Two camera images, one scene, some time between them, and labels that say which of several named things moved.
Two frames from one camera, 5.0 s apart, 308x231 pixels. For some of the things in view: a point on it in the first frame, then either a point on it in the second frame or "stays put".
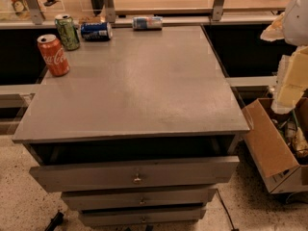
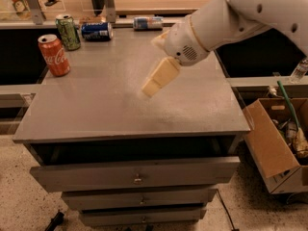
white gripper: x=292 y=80 → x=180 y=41
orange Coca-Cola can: x=54 y=54 stays put
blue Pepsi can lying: x=96 y=31 stays put
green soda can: x=67 y=31 stays put
